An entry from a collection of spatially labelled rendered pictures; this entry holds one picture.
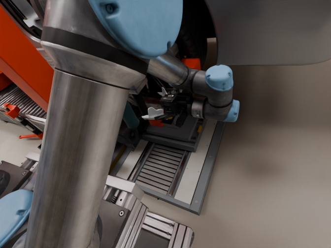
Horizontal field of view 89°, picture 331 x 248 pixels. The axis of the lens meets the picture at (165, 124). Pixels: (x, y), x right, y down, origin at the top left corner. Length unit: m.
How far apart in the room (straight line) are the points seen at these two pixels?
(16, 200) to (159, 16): 0.39
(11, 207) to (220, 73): 0.54
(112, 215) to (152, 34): 0.49
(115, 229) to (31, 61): 0.92
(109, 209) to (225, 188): 0.97
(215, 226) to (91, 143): 1.17
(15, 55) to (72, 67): 0.95
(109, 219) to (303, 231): 1.11
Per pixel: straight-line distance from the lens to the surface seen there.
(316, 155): 1.63
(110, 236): 0.55
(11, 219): 0.41
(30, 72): 1.16
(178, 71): 0.50
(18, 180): 0.91
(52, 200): 0.25
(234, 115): 0.58
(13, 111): 2.44
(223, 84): 0.50
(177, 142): 1.43
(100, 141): 0.21
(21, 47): 1.15
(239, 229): 1.31
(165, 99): 0.63
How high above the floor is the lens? 1.29
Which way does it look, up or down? 46 degrees down
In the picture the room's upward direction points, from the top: 22 degrees counter-clockwise
